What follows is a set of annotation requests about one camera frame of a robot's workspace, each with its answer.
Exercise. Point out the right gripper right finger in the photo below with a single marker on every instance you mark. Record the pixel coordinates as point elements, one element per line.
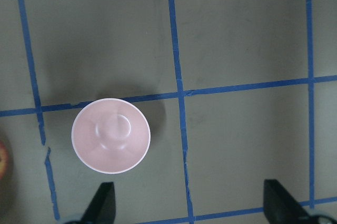
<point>279,206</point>

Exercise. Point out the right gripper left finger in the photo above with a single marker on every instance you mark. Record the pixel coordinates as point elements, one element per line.
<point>102,208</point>

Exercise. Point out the pink bowl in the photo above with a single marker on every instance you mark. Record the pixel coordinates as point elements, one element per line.
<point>110,136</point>

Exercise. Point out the red apple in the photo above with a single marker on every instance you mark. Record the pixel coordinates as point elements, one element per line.
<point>4,160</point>

